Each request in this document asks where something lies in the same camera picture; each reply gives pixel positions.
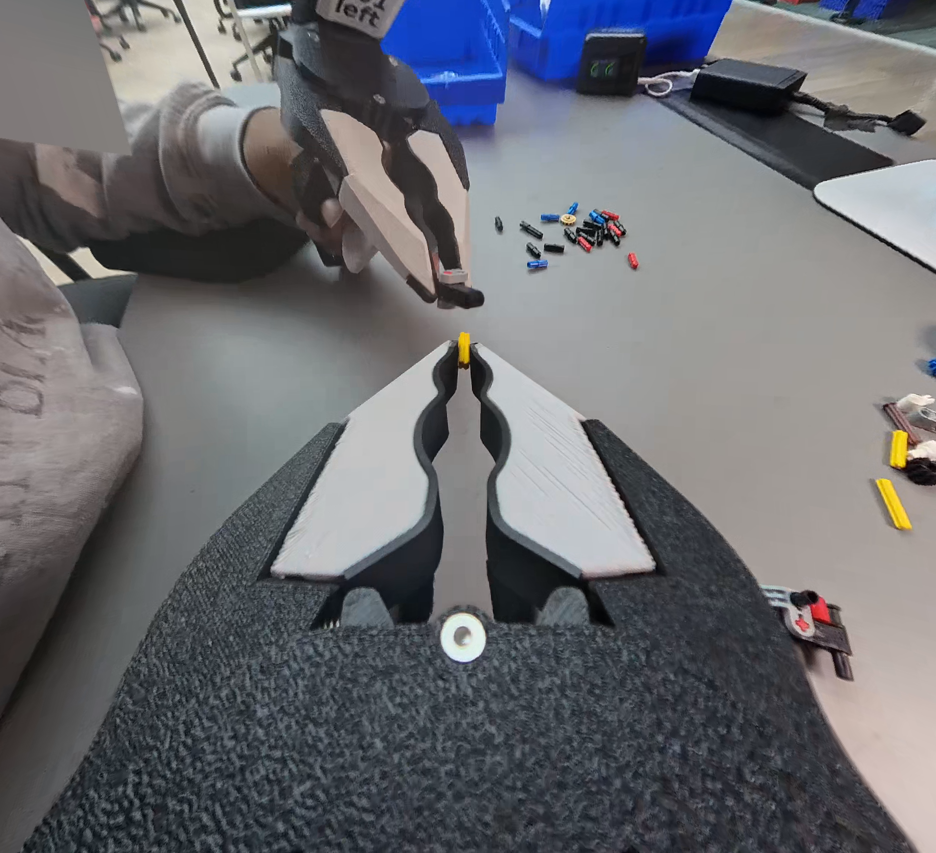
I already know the long blue plastic bin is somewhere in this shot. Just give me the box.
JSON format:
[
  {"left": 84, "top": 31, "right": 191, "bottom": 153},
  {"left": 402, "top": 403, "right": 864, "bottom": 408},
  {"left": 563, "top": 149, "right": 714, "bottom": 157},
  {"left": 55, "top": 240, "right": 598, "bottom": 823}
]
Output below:
[{"left": 493, "top": 0, "right": 754, "bottom": 82}]

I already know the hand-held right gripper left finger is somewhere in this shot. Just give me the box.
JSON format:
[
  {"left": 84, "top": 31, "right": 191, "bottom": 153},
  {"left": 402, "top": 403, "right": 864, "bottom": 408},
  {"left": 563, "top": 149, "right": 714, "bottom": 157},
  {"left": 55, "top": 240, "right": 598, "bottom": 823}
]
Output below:
[{"left": 269, "top": 340, "right": 458, "bottom": 580}]

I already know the small grey toy brick assembly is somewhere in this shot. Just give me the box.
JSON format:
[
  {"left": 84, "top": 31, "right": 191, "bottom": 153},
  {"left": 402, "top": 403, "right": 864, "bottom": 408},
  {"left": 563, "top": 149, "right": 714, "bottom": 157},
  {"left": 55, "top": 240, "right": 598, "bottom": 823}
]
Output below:
[
  {"left": 435, "top": 267, "right": 486, "bottom": 310},
  {"left": 760, "top": 584, "right": 855, "bottom": 683}
]

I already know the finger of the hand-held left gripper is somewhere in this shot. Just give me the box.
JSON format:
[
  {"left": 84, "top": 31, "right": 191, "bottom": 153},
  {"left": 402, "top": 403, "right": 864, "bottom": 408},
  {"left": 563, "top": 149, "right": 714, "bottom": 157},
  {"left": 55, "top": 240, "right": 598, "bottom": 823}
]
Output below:
[
  {"left": 404, "top": 128, "right": 474, "bottom": 276},
  {"left": 320, "top": 109, "right": 441, "bottom": 304}
]

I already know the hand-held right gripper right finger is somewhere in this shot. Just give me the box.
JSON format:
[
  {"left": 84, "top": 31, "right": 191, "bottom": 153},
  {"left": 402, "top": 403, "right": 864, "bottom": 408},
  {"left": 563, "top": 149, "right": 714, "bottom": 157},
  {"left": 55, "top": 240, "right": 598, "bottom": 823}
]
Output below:
[{"left": 470, "top": 343, "right": 658, "bottom": 581}]

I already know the pile of small connector pins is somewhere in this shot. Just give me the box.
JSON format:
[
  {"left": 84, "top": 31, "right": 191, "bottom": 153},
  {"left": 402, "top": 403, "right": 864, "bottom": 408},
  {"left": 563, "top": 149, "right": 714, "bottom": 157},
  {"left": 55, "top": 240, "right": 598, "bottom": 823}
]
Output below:
[{"left": 494, "top": 201, "right": 628, "bottom": 272}]

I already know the black adapter cable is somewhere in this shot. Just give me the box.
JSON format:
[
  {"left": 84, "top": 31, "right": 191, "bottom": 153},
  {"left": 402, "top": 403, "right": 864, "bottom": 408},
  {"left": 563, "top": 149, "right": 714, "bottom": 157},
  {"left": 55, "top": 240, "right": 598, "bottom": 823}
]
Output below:
[{"left": 786, "top": 91, "right": 928, "bottom": 137}]

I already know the white book stand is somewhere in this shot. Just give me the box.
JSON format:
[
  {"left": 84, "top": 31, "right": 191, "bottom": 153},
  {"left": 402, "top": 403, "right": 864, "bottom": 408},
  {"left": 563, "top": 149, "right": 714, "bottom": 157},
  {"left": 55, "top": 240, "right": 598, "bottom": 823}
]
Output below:
[{"left": 814, "top": 160, "right": 936, "bottom": 274}]

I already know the white cable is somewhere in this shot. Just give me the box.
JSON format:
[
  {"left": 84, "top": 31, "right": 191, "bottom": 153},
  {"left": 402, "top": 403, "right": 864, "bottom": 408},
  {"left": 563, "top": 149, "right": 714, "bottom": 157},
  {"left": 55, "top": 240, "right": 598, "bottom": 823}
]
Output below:
[{"left": 638, "top": 69, "right": 696, "bottom": 98}]

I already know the black power adapter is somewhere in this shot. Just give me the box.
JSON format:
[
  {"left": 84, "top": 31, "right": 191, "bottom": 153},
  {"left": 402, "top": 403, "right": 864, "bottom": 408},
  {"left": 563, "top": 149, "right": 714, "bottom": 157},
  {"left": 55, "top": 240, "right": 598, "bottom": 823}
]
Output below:
[{"left": 689, "top": 58, "right": 809, "bottom": 114}]

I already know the person's left hand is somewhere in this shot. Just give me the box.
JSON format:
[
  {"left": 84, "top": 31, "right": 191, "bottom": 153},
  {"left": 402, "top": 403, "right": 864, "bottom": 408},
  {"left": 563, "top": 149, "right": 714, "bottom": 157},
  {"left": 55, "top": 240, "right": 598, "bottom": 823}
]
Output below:
[{"left": 243, "top": 107, "right": 346, "bottom": 241}]

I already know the grey desk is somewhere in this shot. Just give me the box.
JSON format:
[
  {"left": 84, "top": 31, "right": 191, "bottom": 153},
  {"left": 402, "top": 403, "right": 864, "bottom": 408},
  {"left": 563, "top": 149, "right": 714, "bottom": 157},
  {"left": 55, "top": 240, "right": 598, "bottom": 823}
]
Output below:
[{"left": 0, "top": 81, "right": 936, "bottom": 853}]

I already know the person's left forearm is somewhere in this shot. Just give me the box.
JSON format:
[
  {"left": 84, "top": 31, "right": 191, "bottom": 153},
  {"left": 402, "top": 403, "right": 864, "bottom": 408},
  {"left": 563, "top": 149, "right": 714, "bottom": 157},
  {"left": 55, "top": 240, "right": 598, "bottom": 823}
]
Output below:
[{"left": 0, "top": 81, "right": 253, "bottom": 254}]

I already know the black charger with green display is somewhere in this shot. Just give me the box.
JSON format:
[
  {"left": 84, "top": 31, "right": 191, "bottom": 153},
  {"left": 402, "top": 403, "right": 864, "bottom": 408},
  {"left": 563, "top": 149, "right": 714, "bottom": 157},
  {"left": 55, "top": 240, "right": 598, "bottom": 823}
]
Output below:
[{"left": 576, "top": 30, "right": 649, "bottom": 98}]

